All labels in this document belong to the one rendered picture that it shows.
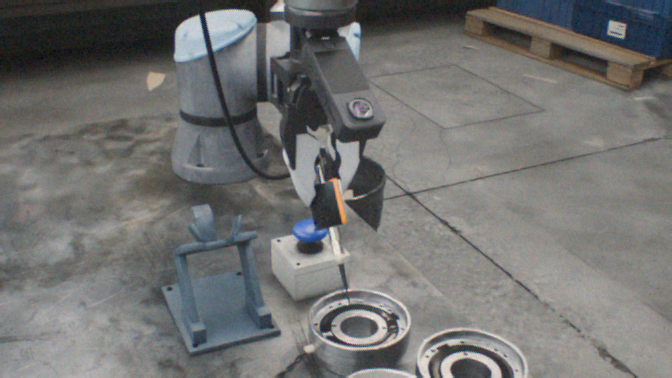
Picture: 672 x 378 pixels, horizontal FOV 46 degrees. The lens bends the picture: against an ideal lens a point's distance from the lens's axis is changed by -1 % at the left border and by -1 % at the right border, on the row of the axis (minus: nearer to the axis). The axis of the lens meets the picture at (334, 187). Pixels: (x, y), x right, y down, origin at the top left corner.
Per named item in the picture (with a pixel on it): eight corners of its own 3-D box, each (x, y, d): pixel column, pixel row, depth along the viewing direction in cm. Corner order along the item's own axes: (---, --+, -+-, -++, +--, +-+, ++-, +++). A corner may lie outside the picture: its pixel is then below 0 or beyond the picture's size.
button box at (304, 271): (350, 287, 93) (351, 251, 90) (295, 302, 90) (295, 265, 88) (320, 254, 99) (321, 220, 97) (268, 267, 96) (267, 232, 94)
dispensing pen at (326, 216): (344, 307, 81) (309, 150, 83) (330, 308, 85) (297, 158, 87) (363, 302, 82) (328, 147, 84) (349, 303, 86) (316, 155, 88)
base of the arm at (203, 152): (160, 153, 126) (155, 94, 121) (249, 137, 132) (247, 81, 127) (188, 192, 114) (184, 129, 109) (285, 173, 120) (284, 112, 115)
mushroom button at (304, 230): (332, 266, 92) (333, 229, 90) (301, 274, 90) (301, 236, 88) (318, 250, 95) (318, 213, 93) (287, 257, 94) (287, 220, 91)
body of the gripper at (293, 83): (332, 99, 89) (334, -8, 83) (365, 127, 82) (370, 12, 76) (268, 108, 86) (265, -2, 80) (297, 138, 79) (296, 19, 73)
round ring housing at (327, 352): (377, 310, 89) (379, 279, 87) (427, 364, 80) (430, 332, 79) (292, 334, 85) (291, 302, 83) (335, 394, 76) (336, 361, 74)
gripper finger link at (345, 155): (342, 176, 91) (335, 103, 87) (364, 198, 87) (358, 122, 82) (317, 183, 90) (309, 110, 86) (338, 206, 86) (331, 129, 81)
